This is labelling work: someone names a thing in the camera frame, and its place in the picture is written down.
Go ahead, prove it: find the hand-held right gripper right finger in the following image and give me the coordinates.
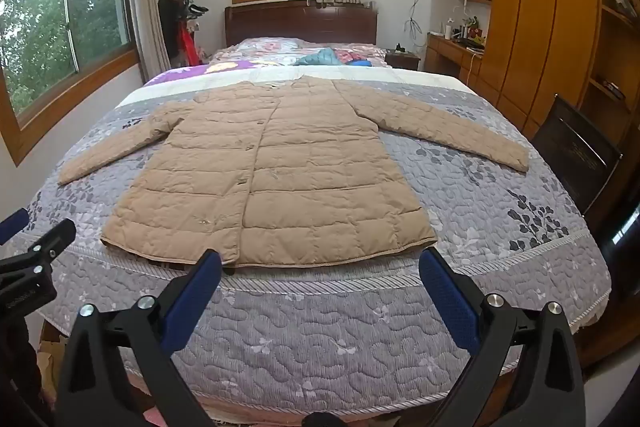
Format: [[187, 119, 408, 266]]
[[419, 247, 587, 427]]

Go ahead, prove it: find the wooden wardrobe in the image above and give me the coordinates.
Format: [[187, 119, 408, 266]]
[[434, 0, 607, 135]]

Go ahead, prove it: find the purple bed sheet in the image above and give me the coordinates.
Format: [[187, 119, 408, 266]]
[[144, 59, 281, 86]]

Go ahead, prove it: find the floral bedding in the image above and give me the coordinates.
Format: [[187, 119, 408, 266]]
[[207, 38, 388, 68]]

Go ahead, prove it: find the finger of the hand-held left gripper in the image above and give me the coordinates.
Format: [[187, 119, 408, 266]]
[[0, 218, 77, 279], [0, 208, 30, 246]]

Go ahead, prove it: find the dark wooden headboard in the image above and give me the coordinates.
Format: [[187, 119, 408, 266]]
[[224, 1, 378, 48]]

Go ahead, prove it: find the grey floral bed quilt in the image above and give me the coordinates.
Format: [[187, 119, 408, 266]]
[[22, 67, 613, 413]]

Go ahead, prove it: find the dark wooden nightstand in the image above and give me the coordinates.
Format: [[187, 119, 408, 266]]
[[385, 48, 421, 71]]

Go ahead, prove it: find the wooden desk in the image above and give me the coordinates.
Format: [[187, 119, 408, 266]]
[[425, 32, 484, 84]]

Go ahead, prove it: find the teal quilted garment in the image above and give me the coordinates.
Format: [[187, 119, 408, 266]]
[[292, 48, 347, 67]]

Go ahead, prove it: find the beige quilted coat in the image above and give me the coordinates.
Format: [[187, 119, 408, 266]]
[[57, 75, 531, 269]]

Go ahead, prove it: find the large wood-framed window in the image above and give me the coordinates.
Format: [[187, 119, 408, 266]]
[[0, 0, 142, 166]]

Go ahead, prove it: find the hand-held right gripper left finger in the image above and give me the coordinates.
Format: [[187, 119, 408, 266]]
[[54, 249, 223, 427]]

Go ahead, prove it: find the black chair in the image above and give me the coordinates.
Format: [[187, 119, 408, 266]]
[[531, 94, 624, 216]]

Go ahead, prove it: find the coat rack with clothes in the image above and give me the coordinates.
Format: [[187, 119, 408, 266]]
[[157, 0, 209, 68]]

